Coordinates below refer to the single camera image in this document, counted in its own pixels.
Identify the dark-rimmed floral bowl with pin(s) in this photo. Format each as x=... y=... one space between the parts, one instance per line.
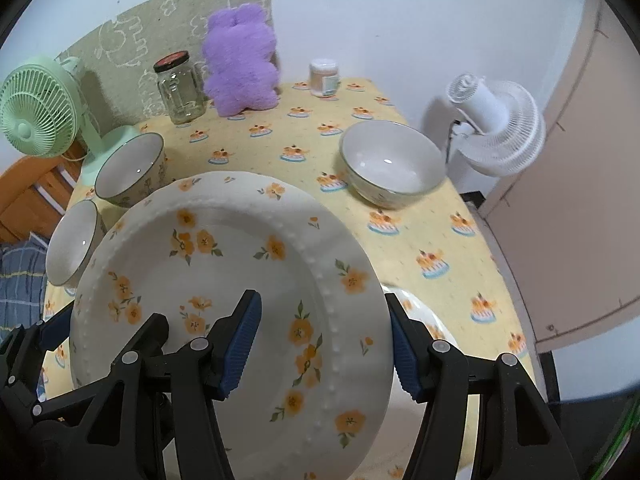
x=72 y=245
x=127 y=165

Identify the grey-green doodle wall mat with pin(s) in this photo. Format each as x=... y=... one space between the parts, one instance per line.
x=140 y=35

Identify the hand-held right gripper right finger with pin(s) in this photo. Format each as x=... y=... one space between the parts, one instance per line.
x=402 y=355

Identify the green desk fan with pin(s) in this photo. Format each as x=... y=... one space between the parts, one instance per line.
x=35 y=105

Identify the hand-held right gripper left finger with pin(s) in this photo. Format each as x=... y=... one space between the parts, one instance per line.
x=242 y=345

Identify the glass jar with dark lid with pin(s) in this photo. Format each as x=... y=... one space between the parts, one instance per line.
x=180 y=90

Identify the small clear swab container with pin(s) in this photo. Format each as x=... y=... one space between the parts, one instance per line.
x=324 y=80

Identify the cream floral plate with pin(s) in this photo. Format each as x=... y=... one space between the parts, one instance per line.
x=435 y=324

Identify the beaded orange-flower plate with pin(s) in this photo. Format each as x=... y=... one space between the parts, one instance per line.
x=225 y=260

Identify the white desk fan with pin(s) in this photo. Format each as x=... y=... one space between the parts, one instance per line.
x=505 y=125

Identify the large white floral bowl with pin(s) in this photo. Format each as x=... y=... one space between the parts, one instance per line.
x=390 y=160

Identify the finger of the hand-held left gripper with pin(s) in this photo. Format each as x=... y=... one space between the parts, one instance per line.
x=52 y=331
x=45 y=435

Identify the purple plush toy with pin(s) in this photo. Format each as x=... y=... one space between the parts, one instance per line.
x=240 y=60

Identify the blue plaid blanket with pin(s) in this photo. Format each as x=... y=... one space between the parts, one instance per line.
x=20 y=280

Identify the beige door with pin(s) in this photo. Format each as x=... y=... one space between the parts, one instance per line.
x=575 y=210

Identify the yellow printed tablecloth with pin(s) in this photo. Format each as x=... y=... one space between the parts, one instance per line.
x=280 y=175

